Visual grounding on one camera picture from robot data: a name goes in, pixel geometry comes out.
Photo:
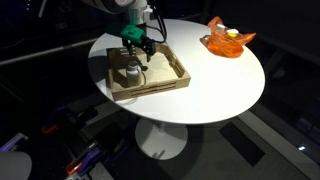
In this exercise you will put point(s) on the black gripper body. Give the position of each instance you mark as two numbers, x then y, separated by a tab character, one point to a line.
139	42

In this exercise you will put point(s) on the grey metal rail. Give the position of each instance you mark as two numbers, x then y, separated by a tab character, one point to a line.
40	53

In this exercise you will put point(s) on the white item in bag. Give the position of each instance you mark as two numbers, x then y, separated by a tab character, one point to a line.
232	31

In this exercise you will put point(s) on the black floor mat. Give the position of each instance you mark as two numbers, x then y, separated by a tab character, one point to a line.
241	143

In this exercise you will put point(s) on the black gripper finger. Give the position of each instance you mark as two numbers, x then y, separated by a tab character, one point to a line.
128	49
150	52

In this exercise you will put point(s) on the orange plastic bag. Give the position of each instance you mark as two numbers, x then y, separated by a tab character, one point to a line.
224	46

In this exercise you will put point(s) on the black clamp with orange tip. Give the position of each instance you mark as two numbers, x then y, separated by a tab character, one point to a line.
63	121

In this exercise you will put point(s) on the purple bar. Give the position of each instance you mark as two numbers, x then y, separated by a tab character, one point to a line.
11	141

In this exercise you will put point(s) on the wooden slotted tray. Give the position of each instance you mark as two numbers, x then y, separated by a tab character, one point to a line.
163	68

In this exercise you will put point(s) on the yellow item in bag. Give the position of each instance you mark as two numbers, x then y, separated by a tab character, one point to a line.
230	34

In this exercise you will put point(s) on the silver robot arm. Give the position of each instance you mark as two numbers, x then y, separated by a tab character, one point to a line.
126	8

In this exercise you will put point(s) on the orange and purple clamp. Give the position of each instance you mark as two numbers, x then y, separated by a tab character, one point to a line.
85	160

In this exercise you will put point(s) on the white table pedestal base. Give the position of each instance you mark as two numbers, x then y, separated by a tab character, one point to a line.
161	140

